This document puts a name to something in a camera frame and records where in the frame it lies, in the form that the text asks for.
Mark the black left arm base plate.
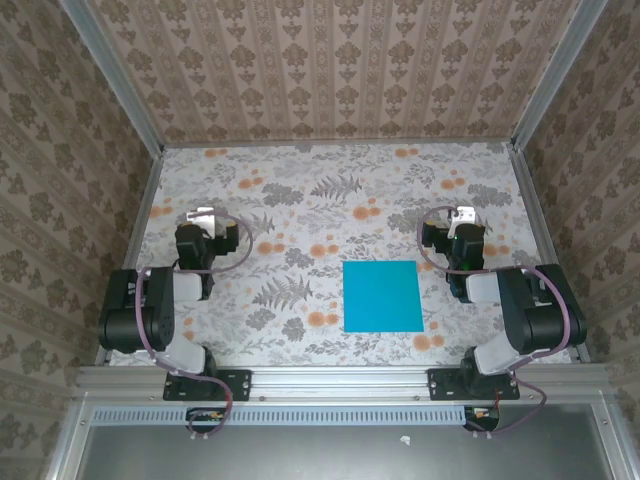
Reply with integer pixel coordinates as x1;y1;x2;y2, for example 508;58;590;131
163;368;252;402

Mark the blue paper sheet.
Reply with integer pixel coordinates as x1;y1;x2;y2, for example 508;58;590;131
342;259;425;334

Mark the small wired electronics board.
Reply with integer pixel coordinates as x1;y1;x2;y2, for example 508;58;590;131
463;405;502;432
185;406;229;435

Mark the aluminium cross rail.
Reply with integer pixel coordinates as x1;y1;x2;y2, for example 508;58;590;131
74;363;609;402

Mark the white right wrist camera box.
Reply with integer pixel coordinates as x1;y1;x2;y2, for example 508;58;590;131
448;204;477;227

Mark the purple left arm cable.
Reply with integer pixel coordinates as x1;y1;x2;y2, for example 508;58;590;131
135;209;255;441

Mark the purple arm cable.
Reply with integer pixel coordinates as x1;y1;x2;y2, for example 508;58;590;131
416;206;574;441
135;209;255;441

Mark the aluminium corner post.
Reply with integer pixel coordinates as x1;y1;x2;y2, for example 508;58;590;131
58;0;166;154
510;0;610;151

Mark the grey slotted cable duct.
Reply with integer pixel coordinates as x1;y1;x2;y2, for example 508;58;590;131
92;405;469;427

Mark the aluminium lower frame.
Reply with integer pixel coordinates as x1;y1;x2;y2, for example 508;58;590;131
44;392;634;480

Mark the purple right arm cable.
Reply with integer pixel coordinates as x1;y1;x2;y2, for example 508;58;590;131
416;206;574;441

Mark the floral patterned table cover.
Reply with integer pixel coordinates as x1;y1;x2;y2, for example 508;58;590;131
107;142;574;367

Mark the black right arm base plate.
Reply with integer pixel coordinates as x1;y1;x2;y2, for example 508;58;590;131
427;368;521;401

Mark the grey metal sheet panel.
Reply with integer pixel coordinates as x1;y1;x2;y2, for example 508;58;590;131
74;403;619;480

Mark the aluminium side rail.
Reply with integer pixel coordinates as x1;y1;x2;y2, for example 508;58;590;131
508;142;592;365
94;147;166;366

